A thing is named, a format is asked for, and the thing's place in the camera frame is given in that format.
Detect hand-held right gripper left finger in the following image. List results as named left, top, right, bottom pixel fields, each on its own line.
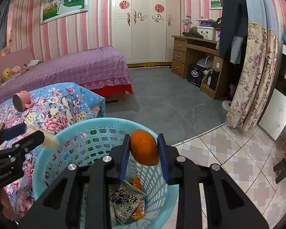
left=17, top=134, right=131, bottom=229

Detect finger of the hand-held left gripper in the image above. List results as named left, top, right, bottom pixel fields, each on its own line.
left=0, top=123, right=27, bottom=146
left=12, top=131, right=46, bottom=159

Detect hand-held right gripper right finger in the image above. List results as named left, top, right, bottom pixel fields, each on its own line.
left=157, top=133, right=270, bottom=229

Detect orange fruit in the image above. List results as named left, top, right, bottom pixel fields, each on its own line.
left=130, top=129, right=160, bottom=166

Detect light blue plastic basket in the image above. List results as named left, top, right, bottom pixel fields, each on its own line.
left=33, top=117, right=179, bottom=229

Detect black and white snack packet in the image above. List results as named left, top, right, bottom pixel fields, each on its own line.
left=110, top=181, right=147, bottom=225

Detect long orange wrapper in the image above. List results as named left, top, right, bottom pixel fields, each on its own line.
left=130, top=177, right=146, bottom=220

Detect person's left hand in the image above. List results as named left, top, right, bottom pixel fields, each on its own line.
left=0, top=188, right=18, bottom=216

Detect pink mug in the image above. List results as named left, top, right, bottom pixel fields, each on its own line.
left=13, top=91, right=34, bottom=113

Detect floral blanket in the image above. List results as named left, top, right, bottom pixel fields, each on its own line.
left=0, top=82, right=106, bottom=222

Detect yellow duck plush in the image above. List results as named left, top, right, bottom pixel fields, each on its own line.
left=2, top=68, right=13, bottom=81

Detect pink covered headboard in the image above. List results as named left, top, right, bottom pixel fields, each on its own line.
left=0, top=48, right=35, bottom=91

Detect clothes on bed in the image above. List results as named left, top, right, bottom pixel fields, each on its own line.
left=24, top=60, right=42, bottom=68

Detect purple polka dot bed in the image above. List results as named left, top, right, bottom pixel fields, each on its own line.
left=0, top=45, right=133, bottom=108

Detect black gift bag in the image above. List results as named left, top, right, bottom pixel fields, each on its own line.
left=187, top=64, right=206, bottom=87

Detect black box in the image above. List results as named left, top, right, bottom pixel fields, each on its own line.
left=208, top=71, right=220, bottom=91

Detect white fan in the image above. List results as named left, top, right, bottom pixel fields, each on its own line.
left=197, top=56, right=214, bottom=71

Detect wooden desk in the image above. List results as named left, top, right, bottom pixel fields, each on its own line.
left=171, top=35, right=229, bottom=100

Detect floral curtain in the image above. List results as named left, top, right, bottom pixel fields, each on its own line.
left=226, top=0, right=279, bottom=131

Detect white wardrobe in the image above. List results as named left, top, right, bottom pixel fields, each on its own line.
left=112, top=0, right=182, bottom=65

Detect water dispenser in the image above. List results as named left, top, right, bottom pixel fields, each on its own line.
left=259, top=43, right=286, bottom=141

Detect dark clothes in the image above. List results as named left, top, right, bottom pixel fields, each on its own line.
left=182, top=29, right=204, bottom=39

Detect grey hanging garment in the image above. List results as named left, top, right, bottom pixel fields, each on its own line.
left=230, top=37, right=243, bottom=65

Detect framed wedding picture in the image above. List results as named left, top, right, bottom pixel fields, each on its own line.
left=39, top=0, right=89, bottom=25

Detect white storage box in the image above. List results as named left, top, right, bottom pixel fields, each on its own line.
left=197, top=27, right=216, bottom=41

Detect desk lamp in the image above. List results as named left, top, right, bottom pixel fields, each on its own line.
left=182, top=15, right=192, bottom=36

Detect purple box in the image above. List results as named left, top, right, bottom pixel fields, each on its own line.
left=197, top=20, right=216, bottom=29

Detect black hanging garment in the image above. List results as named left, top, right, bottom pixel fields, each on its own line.
left=219, top=0, right=249, bottom=65

